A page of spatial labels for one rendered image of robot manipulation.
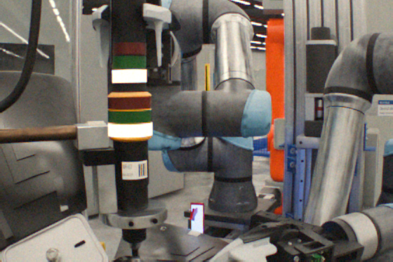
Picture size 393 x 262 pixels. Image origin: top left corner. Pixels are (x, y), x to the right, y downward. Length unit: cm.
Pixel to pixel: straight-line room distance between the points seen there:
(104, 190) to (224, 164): 84
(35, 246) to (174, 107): 34
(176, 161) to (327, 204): 58
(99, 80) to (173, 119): 375
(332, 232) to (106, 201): 35
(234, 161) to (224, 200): 12
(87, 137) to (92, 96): 394
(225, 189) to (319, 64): 45
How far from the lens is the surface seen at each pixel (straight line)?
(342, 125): 78
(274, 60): 453
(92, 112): 435
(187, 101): 66
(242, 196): 125
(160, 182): 516
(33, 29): 40
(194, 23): 98
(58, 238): 42
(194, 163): 122
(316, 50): 124
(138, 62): 41
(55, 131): 40
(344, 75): 79
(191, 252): 58
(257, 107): 66
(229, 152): 121
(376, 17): 227
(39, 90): 54
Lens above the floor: 141
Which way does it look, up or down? 5 degrees down
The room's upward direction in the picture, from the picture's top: 1 degrees counter-clockwise
